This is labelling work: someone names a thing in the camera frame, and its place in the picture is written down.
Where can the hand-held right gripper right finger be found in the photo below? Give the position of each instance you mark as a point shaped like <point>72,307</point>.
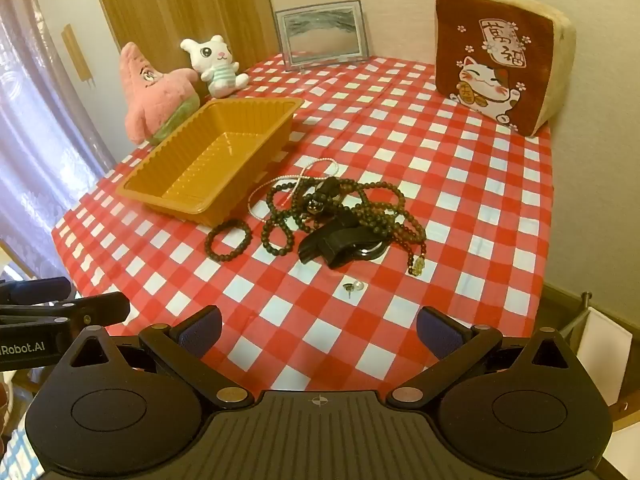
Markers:
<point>436,332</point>

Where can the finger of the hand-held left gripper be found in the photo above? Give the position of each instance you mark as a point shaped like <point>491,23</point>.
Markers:
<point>100,308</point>
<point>35,291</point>

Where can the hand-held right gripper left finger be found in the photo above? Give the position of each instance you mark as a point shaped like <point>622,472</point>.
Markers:
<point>202,332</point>

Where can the silver stud earring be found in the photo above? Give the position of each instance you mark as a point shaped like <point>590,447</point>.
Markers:
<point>347,290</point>

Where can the black wrist watch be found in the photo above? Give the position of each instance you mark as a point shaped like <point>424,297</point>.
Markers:
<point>335,247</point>

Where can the orange plastic tray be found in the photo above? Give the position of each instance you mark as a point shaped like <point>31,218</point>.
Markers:
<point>215,160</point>

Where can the red white checkered tablecloth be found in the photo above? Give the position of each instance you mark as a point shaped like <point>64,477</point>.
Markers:
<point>450,200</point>

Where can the sheer patterned curtain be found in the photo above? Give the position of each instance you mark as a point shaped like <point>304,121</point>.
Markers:
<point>35,135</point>

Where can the white board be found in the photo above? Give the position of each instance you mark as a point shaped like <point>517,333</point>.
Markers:
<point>607,355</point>

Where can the pink starfish plush toy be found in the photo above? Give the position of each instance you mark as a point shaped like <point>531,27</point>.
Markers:
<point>150,95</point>

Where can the white bunny plush toy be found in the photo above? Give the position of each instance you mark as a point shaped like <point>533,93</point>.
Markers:
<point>215,62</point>

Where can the brown lucky cat cushion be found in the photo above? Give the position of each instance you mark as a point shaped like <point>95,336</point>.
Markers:
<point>490,60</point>

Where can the wooden door panel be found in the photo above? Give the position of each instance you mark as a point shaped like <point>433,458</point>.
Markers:
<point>190,5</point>

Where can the wooden wall strip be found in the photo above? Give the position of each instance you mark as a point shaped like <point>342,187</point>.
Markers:
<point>77,55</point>

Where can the silver picture frame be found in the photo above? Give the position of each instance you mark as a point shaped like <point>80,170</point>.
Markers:
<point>325,32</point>

